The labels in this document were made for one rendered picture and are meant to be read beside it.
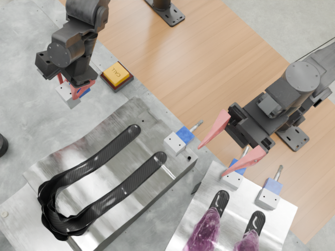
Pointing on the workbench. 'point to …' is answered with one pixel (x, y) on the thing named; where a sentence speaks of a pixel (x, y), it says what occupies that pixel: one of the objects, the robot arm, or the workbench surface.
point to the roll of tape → (3, 145)
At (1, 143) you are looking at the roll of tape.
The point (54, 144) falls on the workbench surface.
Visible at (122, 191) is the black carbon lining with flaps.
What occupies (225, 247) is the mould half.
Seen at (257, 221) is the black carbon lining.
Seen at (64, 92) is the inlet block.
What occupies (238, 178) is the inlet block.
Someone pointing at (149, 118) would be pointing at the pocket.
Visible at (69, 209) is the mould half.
